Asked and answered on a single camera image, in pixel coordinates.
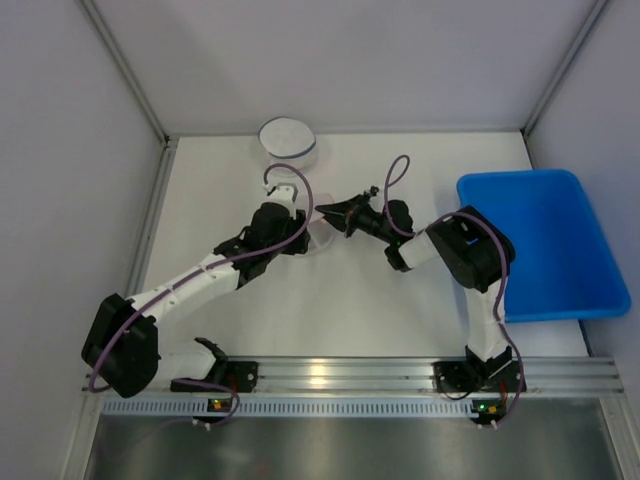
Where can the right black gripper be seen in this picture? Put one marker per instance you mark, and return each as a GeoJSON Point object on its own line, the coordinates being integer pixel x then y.
{"type": "Point", "coordinates": [350, 218]}

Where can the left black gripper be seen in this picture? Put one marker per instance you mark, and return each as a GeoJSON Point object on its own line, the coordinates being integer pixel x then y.
{"type": "Point", "coordinates": [298, 230]}

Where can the pink trimmed mesh laundry bag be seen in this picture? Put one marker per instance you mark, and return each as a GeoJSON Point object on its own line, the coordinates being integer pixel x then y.
{"type": "Point", "coordinates": [320, 231]}

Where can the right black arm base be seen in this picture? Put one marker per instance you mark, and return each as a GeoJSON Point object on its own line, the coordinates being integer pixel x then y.
{"type": "Point", "coordinates": [457, 379]}

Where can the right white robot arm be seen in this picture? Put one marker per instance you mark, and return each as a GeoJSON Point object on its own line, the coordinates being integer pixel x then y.
{"type": "Point", "coordinates": [476, 253]}

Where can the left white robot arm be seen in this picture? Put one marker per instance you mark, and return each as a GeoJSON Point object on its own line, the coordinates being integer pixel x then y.
{"type": "Point", "coordinates": [123, 346]}

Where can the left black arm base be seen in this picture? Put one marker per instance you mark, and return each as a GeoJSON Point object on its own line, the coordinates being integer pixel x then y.
{"type": "Point", "coordinates": [239, 376]}

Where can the blue plastic bin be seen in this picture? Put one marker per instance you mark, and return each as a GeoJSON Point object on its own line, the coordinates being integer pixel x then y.
{"type": "Point", "coordinates": [564, 268]}

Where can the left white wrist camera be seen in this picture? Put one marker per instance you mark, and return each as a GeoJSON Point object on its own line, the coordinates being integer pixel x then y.
{"type": "Point", "coordinates": [282, 193]}

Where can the aluminium front rail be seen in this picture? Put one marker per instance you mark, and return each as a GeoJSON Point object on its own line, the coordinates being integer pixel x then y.
{"type": "Point", "coordinates": [545, 377]}

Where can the left aluminium frame post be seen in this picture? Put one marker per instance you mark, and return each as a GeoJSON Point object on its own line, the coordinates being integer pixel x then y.
{"type": "Point", "coordinates": [99, 24]}

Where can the aluminium frame post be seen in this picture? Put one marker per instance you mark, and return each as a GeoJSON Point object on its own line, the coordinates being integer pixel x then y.
{"type": "Point", "coordinates": [99, 24]}
{"type": "Point", "coordinates": [594, 15]}

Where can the slotted grey cable duct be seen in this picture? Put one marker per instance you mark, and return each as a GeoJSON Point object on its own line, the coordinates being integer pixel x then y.
{"type": "Point", "coordinates": [358, 407]}

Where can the right aluminium frame post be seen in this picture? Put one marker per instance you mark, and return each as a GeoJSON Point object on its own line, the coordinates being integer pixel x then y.
{"type": "Point", "coordinates": [594, 15]}

